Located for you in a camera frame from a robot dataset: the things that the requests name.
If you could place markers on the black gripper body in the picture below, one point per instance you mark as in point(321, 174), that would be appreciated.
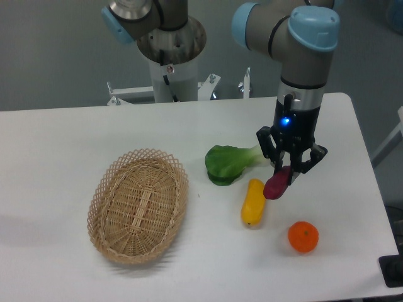
point(294, 126)

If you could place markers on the green bok choy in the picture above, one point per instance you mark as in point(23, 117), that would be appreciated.
point(225, 164)

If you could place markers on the purple sweet potato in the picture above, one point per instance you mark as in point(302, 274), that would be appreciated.
point(277, 184)

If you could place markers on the woven wicker basket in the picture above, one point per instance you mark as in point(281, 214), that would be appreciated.
point(138, 206)

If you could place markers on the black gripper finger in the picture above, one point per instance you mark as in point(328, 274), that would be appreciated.
point(271, 144)
point(317, 153)

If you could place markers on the black clamp at table edge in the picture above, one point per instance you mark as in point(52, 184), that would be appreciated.
point(391, 268)

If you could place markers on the white frame at right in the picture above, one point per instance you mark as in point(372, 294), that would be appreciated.
point(389, 143)

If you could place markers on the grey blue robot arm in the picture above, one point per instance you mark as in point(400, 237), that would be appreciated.
point(301, 35)

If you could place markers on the orange tangerine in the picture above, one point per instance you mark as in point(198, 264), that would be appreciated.
point(303, 236)

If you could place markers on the yellow mango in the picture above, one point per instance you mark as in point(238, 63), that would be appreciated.
point(254, 203)

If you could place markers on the white metal base frame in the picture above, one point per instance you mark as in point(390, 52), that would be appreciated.
point(206, 91)

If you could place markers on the blue object top right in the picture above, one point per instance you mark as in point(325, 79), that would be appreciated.
point(394, 15)

